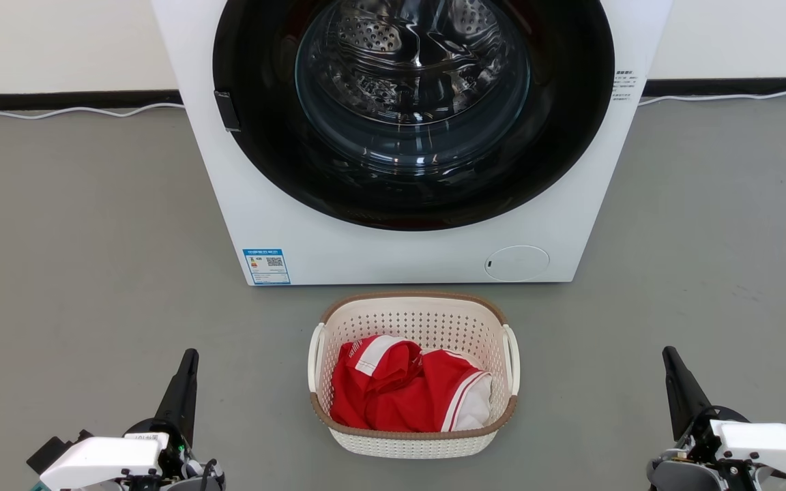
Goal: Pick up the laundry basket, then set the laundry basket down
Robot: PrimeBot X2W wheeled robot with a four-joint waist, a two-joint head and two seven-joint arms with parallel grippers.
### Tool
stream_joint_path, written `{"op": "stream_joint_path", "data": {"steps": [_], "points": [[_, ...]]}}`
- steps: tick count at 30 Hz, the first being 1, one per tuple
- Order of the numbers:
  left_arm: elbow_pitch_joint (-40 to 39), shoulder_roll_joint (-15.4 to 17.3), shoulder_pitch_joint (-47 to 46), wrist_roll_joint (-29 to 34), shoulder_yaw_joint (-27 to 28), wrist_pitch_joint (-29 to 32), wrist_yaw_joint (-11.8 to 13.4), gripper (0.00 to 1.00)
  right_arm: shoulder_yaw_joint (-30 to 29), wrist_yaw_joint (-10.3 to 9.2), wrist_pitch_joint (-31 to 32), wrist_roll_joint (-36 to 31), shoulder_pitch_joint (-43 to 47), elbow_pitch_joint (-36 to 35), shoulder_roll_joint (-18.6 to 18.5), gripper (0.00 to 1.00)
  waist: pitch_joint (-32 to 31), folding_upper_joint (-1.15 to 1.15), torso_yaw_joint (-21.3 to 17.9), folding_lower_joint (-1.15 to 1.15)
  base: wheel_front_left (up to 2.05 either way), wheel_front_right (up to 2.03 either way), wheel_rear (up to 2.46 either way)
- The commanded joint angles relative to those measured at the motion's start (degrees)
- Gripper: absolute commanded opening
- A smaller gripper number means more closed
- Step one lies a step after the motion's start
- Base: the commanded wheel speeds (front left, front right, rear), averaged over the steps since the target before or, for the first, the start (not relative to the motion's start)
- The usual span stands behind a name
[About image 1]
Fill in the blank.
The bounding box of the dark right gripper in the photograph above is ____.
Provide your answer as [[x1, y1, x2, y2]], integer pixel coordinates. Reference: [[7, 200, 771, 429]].
[[646, 346, 766, 491]]

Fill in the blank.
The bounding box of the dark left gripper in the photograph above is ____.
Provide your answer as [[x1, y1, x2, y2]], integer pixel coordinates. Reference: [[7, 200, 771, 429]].
[[123, 348, 227, 491]]

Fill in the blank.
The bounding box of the white laundry basket brown rim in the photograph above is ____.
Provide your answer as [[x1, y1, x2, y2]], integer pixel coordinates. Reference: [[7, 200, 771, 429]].
[[307, 291, 521, 460]]

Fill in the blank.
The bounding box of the blue energy label sticker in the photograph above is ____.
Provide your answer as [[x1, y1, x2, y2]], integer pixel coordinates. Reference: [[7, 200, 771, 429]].
[[243, 248, 292, 286]]

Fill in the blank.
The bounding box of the red white-striped sports garment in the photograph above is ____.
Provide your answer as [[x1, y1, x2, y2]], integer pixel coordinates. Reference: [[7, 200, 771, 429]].
[[330, 335, 493, 433]]

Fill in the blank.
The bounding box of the round white filter cover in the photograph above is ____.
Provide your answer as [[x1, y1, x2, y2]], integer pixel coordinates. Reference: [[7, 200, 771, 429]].
[[485, 245, 551, 283]]

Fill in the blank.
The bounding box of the black round washer door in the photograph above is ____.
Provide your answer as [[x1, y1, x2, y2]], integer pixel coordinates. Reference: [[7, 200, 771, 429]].
[[213, 0, 616, 232]]

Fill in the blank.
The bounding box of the white front-load washing machine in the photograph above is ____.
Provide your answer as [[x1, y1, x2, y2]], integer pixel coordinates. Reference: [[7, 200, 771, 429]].
[[151, 0, 675, 286]]

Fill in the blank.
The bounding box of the black baseboard strip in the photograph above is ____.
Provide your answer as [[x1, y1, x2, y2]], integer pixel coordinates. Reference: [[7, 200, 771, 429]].
[[0, 90, 184, 113], [643, 77, 786, 98]]

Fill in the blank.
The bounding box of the black text warning sticker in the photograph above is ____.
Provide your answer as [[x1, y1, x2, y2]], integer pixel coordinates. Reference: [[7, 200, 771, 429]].
[[612, 68, 640, 103]]

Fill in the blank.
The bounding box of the black door latch handle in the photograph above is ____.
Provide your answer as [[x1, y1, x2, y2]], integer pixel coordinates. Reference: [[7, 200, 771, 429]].
[[214, 91, 242, 133]]

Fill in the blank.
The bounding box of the white floor cable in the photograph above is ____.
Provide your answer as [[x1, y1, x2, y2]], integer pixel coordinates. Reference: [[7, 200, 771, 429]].
[[0, 102, 186, 121], [638, 89, 786, 107]]

